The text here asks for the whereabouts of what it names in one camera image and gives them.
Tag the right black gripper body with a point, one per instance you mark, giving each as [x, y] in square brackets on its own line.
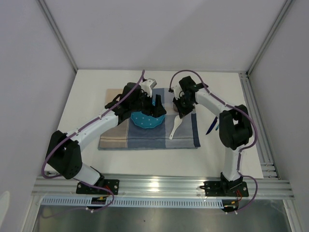
[184, 106]

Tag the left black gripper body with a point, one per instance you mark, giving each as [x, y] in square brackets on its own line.
[147, 108]

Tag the brown mug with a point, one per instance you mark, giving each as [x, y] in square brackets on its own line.
[175, 108]

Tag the teal dotted plate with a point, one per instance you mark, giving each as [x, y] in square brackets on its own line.
[146, 122]

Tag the white ceramic spoon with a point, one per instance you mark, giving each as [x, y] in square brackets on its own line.
[177, 123]

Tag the blue beige checked cloth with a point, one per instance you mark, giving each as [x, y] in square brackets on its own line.
[128, 136]

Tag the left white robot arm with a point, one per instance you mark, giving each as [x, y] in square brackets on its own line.
[65, 149]

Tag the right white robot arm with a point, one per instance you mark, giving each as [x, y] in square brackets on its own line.
[235, 128]

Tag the purple knife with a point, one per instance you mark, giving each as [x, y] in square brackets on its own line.
[212, 126]

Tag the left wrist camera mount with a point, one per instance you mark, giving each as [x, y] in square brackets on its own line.
[147, 86]

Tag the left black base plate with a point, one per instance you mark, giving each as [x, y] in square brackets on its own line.
[110, 184]

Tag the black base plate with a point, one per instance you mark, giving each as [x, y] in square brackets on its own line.
[221, 189]
[110, 184]

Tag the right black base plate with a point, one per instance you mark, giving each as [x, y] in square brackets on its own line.
[221, 189]

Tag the aluminium mounting rail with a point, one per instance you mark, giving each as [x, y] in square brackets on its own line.
[147, 186]

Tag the white slotted cable duct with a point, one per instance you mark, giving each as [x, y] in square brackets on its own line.
[132, 202]

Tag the right aluminium frame post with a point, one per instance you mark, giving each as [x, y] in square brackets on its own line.
[283, 12]

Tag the aluminium frame post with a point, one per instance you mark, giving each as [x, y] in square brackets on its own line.
[283, 12]
[43, 6]

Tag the left aluminium frame post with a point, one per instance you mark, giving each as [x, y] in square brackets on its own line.
[43, 6]

